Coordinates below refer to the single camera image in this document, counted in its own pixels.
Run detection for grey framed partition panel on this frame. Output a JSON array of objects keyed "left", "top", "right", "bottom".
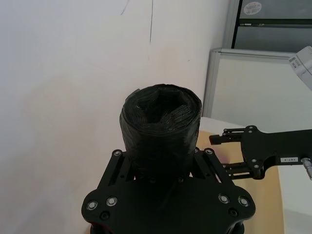
[{"left": 203, "top": 47, "right": 312, "bottom": 137}]

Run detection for black plastic bag roll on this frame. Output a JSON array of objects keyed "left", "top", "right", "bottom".
[{"left": 119, "top": 83, "right": 203, "bottom": 181}]

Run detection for dark grey metal cabinet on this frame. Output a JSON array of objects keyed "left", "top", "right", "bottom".
[{"left": 222, "top": 0, "right": 312, "bottom": 53}]

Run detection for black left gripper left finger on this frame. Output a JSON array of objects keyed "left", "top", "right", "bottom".
[{"left": 82, "top": 149, "right": 136, "bottom": 213}]

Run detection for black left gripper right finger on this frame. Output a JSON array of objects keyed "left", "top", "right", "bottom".
[{"left": 192, "top": 147, "right": 256, "bottom": 213}]

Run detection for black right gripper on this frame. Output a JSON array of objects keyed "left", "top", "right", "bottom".
[{"left": 209, "top": 125, "right": 312, "bottom": 181}]

